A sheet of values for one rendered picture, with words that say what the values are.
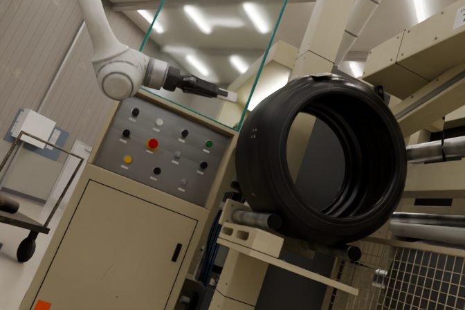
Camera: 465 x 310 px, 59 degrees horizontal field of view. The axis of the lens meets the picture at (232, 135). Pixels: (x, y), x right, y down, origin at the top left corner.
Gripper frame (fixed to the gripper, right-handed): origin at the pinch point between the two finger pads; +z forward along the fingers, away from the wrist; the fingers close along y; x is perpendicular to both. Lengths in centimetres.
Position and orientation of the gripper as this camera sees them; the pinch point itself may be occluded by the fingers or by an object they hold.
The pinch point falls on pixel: (226, 95)
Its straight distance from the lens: 131.5
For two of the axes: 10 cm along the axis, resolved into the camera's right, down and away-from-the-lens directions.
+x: -2.1, 9.6, -2.1
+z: 9.3, 2.6, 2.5
